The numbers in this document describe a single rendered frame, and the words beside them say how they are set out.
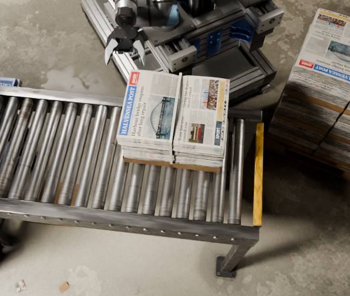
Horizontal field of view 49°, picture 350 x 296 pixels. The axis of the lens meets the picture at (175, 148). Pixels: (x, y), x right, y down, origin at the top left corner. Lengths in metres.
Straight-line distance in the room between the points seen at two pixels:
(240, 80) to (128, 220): 1.31
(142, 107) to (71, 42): 1.70
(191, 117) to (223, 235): 0.44
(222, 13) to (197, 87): 0.74
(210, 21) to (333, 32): 0.58
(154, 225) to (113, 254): 0.85
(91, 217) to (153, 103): 0.48
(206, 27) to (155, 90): 0.69
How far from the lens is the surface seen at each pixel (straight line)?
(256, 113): 1.66
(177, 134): 1.32
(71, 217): 1.50
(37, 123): 1.71
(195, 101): 1.39
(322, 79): 1.85
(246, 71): 2.50
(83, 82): 2.77
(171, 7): 1.49
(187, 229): 1.44
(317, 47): 1.90
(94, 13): 2.84
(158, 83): 1.43
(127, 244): 2.26
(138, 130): 1.34
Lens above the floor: 2.20
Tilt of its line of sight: 64 degrees down
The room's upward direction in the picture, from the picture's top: 1 degrees counter-clockwise
